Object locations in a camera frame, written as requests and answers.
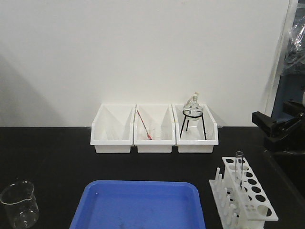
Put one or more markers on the small glass beaker in bin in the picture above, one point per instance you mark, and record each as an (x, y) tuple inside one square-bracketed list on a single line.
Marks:
[(151, 131)]

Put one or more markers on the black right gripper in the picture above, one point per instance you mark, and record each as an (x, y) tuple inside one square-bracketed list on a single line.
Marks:
[(283, 135)]

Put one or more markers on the clear glass beaker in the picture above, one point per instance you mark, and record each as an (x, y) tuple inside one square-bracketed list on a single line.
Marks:
[(20, 204)]

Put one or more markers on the white bin right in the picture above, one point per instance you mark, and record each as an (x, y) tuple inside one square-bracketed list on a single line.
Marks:
[(195, 136)]

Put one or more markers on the plastic bag of pegs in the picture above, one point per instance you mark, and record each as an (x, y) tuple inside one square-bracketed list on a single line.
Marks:
[(295, 57)]

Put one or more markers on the clear glass test tube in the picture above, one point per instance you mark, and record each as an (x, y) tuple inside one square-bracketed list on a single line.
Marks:
[(239, 162)]

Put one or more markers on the white bin middle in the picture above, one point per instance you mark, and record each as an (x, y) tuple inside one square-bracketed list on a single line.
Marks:
[(161, 117)]

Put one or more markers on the white test tube rack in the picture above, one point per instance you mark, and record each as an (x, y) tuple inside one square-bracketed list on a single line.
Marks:
[(248, 208)]

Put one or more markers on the white bin left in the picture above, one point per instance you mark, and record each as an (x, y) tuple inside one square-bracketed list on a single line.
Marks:
[(112, 128)]

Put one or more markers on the grey pegboard drying rack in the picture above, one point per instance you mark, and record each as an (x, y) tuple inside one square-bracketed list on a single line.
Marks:
[(291, 86)]

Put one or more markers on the blue plastic tray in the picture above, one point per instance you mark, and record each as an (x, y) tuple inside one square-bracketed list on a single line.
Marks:
[(111, 204)]

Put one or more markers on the white bin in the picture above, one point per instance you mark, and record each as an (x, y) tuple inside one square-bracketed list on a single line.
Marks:
[(195, 136), (161, 117), (112, 128)]

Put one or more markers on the glass alcohol lamp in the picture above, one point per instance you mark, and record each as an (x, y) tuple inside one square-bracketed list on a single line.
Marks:
[(192, 110)]

